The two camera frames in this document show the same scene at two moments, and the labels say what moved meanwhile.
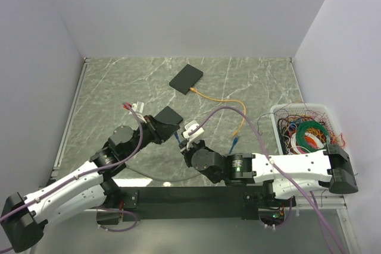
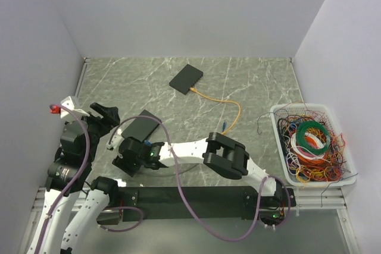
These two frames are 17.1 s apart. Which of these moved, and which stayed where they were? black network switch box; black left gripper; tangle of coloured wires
Moved: black left gripper
Stayed: tangle of coloured wires; black network switch box
